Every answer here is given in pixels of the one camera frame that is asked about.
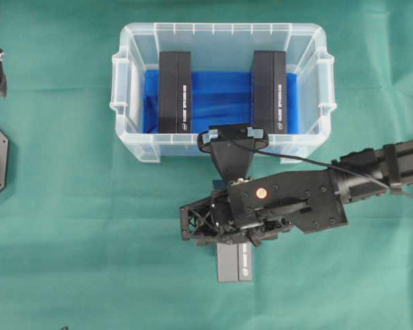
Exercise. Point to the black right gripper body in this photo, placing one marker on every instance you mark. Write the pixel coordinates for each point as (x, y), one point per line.
(255, 210)

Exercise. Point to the black camera box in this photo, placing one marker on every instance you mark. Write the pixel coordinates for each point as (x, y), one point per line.
(175, 92)
(234, 263)
(268, 91)

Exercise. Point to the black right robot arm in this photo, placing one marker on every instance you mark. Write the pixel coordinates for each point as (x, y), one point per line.
(373, 172)

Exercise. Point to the blue cloth in case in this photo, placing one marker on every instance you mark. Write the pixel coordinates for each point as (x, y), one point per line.
(218, 98)

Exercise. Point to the clear plastic storage case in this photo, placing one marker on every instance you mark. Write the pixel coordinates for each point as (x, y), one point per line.
(227, 47)

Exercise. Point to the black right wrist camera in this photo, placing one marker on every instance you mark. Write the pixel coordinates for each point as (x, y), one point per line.
(232, 147)

